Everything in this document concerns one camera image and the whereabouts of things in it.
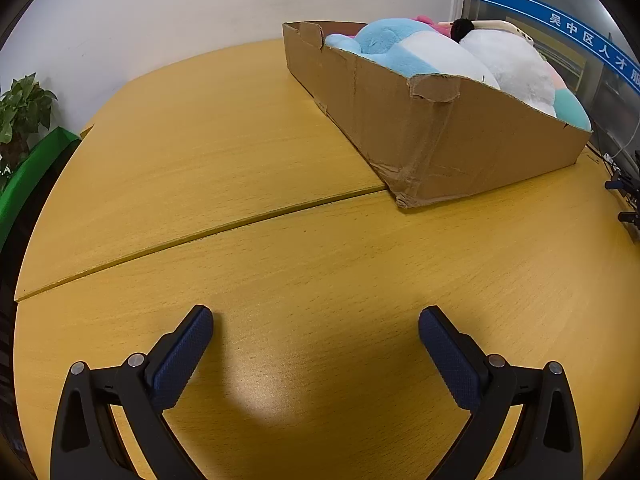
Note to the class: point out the white printed cloth bag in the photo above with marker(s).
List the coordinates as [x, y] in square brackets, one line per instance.
[505, 24]

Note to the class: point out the pastel pink teal plush toy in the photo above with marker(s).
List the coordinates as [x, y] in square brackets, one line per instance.
[570, 105]

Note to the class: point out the pink plush bear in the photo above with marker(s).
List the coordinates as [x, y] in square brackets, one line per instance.
[424, 20]

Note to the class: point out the white panda plush toy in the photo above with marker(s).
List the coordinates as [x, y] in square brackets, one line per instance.
[510, 65]

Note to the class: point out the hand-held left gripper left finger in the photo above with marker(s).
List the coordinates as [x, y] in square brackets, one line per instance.
[180, 360]

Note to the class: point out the blue and white plush toy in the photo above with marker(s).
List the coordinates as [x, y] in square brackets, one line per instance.
[395, 42]

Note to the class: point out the green board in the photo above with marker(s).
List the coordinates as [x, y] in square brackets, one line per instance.
[35, 170]

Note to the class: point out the blue banner strip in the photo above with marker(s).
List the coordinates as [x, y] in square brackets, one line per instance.
[525, 7]

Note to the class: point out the green potted plant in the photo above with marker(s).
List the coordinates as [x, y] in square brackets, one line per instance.
[30, 102]

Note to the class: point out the brown cardboard box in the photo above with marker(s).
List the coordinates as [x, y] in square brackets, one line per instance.
[450, 160]

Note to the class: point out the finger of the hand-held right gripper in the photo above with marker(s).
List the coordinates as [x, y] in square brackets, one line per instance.
[622, 182]
[630, 218]

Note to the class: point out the wooden shelf cabinet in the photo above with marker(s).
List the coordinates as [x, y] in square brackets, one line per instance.
[570, 67]

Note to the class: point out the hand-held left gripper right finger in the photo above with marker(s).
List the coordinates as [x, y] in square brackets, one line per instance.
[452, 360]

